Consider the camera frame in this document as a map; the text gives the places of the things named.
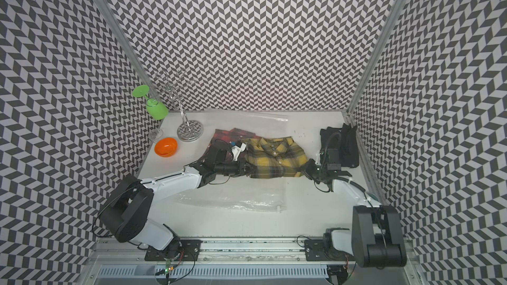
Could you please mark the orange plastic bowl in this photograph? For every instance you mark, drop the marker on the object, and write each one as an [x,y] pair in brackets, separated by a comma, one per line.
[166,147]

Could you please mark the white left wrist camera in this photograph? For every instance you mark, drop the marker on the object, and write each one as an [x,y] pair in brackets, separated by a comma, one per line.
[238,152]

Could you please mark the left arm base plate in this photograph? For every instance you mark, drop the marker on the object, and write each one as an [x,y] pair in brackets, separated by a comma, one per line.
[184,250]

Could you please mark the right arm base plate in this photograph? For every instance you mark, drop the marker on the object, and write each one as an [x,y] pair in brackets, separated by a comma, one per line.
[319,251]

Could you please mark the clear plastic vacuum bag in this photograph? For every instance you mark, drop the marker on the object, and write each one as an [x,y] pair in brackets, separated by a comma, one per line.
[241,193]

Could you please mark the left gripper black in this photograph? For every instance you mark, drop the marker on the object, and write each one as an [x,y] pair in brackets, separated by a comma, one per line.
[241,169]

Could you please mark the black folded shirt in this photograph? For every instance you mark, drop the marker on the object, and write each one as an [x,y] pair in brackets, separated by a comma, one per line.
[339,147]

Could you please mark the yellow plaid shirt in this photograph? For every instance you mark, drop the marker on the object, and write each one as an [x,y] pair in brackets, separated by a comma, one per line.
[270,158]

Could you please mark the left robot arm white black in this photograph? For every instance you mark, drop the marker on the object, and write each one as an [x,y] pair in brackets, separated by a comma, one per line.
[125,213]

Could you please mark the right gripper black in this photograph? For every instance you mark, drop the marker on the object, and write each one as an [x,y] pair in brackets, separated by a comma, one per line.
[307,169]

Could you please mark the chrome glass holder stand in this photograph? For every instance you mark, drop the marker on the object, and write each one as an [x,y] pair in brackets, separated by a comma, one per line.
[171,89]

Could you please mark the red black plaid shirt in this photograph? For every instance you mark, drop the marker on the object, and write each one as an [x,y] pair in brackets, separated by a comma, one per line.
[225,140]

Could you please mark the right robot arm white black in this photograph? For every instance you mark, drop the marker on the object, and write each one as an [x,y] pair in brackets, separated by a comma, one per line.
[375,238]

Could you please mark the green plastic wine glass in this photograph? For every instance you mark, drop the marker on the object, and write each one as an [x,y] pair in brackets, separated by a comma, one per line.
[155,108]

